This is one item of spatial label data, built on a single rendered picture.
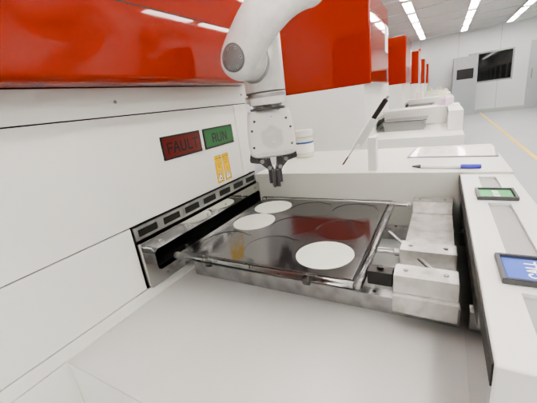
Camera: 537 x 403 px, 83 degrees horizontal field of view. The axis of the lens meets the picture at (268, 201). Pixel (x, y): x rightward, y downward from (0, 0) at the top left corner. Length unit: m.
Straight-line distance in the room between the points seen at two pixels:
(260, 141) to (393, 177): 0.34
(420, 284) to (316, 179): 0.46
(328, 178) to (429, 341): 0.48
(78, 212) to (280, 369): 0.38
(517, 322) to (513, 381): 0.06
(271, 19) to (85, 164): 0.38
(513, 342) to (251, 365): 0.30
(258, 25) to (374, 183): 0.46
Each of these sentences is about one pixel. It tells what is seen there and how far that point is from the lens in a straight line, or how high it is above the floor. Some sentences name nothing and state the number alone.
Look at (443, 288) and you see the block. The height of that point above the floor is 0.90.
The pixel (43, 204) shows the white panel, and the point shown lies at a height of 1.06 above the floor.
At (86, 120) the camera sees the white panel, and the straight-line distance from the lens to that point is 0.58.
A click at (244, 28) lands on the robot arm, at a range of 0.58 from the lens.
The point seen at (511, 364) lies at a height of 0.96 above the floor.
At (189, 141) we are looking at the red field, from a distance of 0.71.
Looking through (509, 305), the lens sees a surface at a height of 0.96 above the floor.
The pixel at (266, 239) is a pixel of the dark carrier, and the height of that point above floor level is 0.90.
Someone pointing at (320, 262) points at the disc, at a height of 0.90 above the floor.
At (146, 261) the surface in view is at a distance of 0.63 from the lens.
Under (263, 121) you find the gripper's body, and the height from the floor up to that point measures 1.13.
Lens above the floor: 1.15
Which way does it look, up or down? 17 degrees down
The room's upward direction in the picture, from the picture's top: 8 degrees counter-clockwise
